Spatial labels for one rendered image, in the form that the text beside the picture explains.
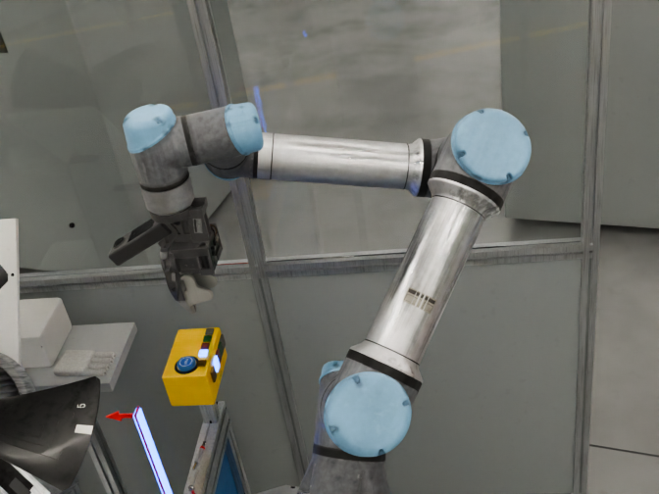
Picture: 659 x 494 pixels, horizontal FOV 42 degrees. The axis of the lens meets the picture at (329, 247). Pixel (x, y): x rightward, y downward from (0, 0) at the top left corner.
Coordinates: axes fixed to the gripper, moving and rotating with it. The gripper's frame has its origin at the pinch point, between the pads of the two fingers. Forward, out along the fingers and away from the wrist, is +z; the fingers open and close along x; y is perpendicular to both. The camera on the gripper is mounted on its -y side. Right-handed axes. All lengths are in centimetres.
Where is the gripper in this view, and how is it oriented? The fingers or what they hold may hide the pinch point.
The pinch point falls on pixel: (187, 306)
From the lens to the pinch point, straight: 144.1
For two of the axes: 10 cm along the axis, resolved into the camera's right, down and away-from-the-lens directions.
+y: 9.9, -0.6, -1.4
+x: 0.8, -5.8, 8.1
